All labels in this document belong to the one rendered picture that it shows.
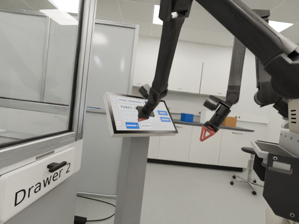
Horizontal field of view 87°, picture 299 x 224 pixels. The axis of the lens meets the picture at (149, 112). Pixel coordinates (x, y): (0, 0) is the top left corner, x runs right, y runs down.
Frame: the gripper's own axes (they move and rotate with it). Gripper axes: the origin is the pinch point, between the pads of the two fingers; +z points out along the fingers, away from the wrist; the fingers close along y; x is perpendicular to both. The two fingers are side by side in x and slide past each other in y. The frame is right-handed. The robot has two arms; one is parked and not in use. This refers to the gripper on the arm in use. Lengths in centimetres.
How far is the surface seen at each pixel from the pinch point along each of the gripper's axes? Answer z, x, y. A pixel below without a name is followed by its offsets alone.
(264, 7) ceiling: -91, -152, -217
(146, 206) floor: 115, 39, -58
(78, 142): 3.3, 11.7, 33.1
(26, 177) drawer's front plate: -12, 29, 50
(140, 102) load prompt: 6.7, -20.9, -11.1
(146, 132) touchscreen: 7.3, 4.1, -8.1
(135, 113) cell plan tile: 6.8, -10.0, -3.6
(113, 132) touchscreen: 6.8, 4.2, 14.0
